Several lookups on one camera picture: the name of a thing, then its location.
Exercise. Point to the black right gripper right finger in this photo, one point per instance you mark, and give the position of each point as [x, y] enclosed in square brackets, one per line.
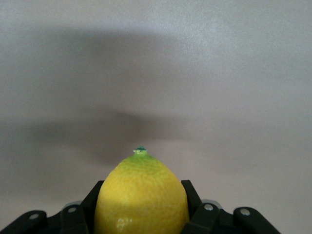
[202, 219]

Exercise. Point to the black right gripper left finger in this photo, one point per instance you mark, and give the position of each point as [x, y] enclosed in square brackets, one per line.
[80, 219]

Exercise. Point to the yellow lemon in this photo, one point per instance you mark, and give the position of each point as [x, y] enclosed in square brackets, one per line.
[141, 195]

